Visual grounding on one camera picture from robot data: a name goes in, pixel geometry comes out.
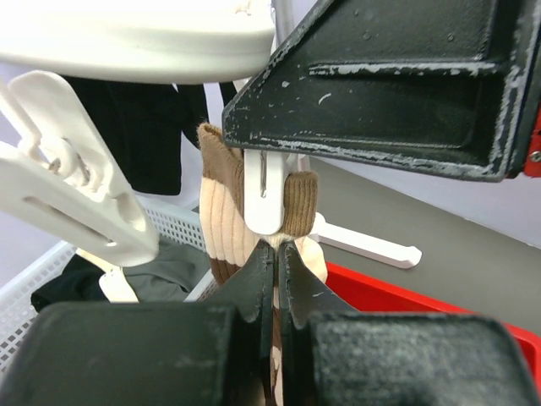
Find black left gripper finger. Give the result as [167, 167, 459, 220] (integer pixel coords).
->
[1, 242, 275, 405]
[276, 243, 537, 405]
[222, 1, 540, 182]

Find brown cream striped sock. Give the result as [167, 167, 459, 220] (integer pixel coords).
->
[197, 123, 335, 405]

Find white clip hanger frame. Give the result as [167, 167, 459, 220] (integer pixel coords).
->
[1, 1, 275, 85]

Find red plastic bin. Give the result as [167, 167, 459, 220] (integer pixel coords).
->
[326, 262, 540, 382]

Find black clothes in basket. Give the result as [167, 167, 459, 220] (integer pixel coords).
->
[30, 238, 210, 312]

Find white clothes peg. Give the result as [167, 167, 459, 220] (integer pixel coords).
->
[243, 149, 298, 235]
[1, 70, 159, 266]

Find white plastic laundry basket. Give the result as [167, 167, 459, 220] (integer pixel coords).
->
[0, 198, 212, 373]

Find black sock white stripes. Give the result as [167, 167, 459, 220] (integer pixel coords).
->
[64, 76, 210, 196]

